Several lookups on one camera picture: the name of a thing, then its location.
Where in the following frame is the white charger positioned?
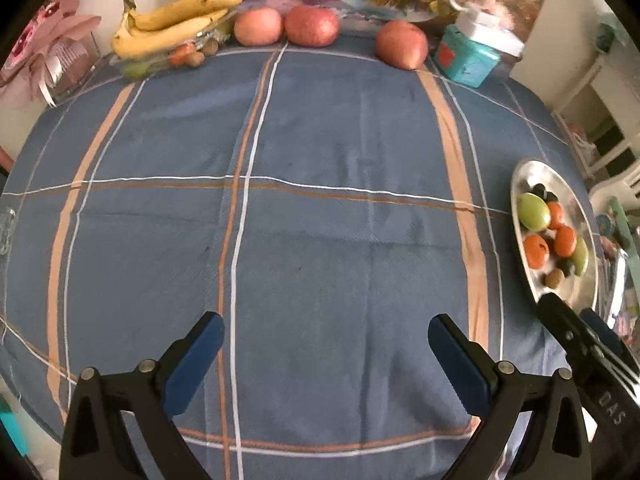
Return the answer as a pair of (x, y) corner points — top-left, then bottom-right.
(456, 11), (526, 58)

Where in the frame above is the small green lime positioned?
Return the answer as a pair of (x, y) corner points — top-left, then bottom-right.
(570, 236), (590, 277)

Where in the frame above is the blue plaid tablecloth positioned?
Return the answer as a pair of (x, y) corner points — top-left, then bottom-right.
(0, 35), (601, 480)

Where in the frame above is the clear plastic tray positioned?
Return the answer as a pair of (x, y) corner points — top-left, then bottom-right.
(107, 7), (241, 78)

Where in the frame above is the teal object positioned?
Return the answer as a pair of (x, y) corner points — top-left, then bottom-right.
(0, 399), (32, 457)

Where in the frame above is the silver metal plate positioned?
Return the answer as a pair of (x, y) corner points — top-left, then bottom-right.
(510, 158), (600, 311)

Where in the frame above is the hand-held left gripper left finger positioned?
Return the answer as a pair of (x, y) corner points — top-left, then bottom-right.
(60, 311), (225, 480)

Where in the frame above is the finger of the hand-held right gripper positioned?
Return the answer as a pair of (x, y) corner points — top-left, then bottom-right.
(536, 291), (608, 381)
(580, 308), (640, 376)

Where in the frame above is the white ribbon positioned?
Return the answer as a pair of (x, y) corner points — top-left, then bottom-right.
(37, 55), (63, 108)

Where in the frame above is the pink flower gift box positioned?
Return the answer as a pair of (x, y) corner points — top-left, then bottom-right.
(0, 0), (103, 108)

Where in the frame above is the red apple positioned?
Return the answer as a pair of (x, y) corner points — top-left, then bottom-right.
(375, 20), (430, 71)
(285, 6), (341, 48)
(233, 7), (284, 47)

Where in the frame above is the clear glass object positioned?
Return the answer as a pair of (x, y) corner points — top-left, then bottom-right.
(0, 209), (17, 257)

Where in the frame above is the yellow banana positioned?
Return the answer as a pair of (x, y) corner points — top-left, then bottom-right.
(111, 0), (216, 59)
(129, 9), (229, 38)
(135, 0), (244, 31)

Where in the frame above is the green mango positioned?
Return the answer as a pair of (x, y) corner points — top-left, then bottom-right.
(516, 192), (552, 231)

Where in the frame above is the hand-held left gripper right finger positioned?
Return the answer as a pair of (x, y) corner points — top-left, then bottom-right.
(428, 313), (593, 480)

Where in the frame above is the teal box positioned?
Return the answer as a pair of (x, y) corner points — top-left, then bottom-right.
(432, 24), (502, 88)

